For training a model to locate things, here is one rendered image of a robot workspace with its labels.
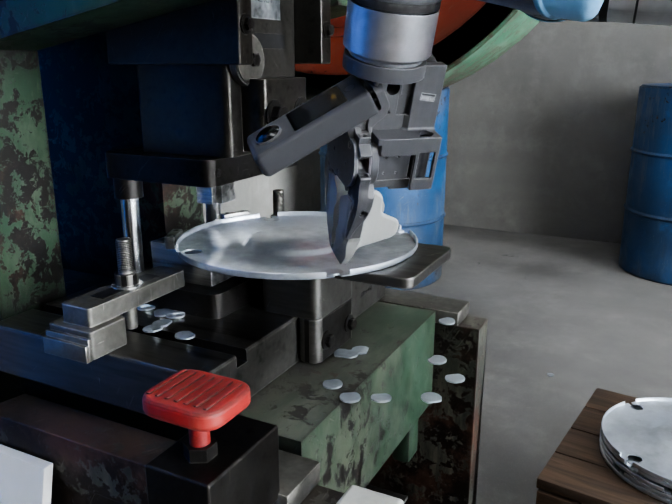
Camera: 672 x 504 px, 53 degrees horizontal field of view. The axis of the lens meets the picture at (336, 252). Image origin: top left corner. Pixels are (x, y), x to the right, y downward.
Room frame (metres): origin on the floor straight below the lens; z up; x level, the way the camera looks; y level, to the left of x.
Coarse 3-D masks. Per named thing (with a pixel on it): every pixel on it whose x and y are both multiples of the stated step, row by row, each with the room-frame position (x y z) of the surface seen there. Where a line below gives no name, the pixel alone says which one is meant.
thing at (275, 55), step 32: (256, 0) 0.80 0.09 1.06; (288, 0) 0.87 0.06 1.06; (256, 32) 0.80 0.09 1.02; (288, 32) 0.87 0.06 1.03; (256, 64) 0.77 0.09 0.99; (288, 64) 0.86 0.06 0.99; (160, 96) 0.79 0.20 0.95; (192, 96) 0.77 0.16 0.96; (224, 96) 0.75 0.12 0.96; (256, 96) 0.76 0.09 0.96; (288, 96) 0.80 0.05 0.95; (160, 128) 0.79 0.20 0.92; (192, 128) 0.77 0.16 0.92; (224, 128) 0.75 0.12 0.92; (256, 128) 0.76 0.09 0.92
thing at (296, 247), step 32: (224, 224) 0.89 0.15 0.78; (256, 224) 0.89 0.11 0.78; (288, 224) 0.89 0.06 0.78; (320, 224) 0.89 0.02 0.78; (192, 256) 0.73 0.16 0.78; (224, 256) 0.73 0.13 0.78; (256, 256) 0.73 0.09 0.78; (288, 256) 0.73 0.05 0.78; (320, 256) 0.73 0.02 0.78; (384, 256) 0.73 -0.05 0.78
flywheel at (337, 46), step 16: (448, 0) 1.06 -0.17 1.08; (464, 0) 1.05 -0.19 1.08; (448, 16) 1.06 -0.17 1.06; (464, 16) 1.05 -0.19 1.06; (480, 16) 1.07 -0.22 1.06; (336, 32) 1.16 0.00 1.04; (448, 32) 1.06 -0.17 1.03; (464, 32) 1.10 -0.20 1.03; (336, 48) 1.14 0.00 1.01; (432, 48) 1.08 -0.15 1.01; (448, 48) 1.15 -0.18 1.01; (304, 64) 1.17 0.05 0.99; (320, 64) 1.16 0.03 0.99; (336, 64) 1.14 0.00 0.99
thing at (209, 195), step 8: (232, 184) 0.85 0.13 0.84; (200, 192) 0.83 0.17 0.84; (208, 192) 0.83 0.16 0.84; (216, 192) 0.83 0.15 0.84; (224, 192) 0.84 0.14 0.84; (232, 192) 0.85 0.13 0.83; (200, 200) 0.83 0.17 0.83; (208, 200) 0.83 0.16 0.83; (216, 200) 0.83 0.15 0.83; (224, 200) 0.83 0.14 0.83; (232, 200) 0.85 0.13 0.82
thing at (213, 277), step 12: (156, 240) 0.81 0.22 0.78; (156, 252) 0.80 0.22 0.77; (168, 252) 0.79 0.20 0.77; (192, 252) 0.78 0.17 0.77; (156, 264) 0.80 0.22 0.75; (168, 264) 0.79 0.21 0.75; (180, 264) 0.79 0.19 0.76; (192, 276) 0.78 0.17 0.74; (204, 276) 0.77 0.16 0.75; (216, 276) 0.77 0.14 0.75; (228, 276) 0.80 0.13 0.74
